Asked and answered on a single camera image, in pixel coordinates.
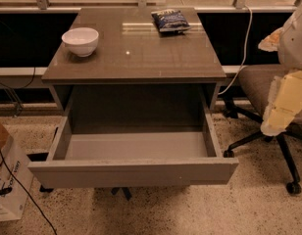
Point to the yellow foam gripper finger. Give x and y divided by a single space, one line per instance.
284 103
271 42

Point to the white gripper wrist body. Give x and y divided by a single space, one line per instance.
294 43

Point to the grey top drawer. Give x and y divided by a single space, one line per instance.
108 140

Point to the grey office chair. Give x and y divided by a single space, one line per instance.
255 81

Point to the blue chip bag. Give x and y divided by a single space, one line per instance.
170 20

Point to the grey cabinet desk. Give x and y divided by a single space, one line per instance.
132 50

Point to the white ceramic bowl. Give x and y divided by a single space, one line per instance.
81 41

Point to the white cardboard box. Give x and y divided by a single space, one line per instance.
13 173

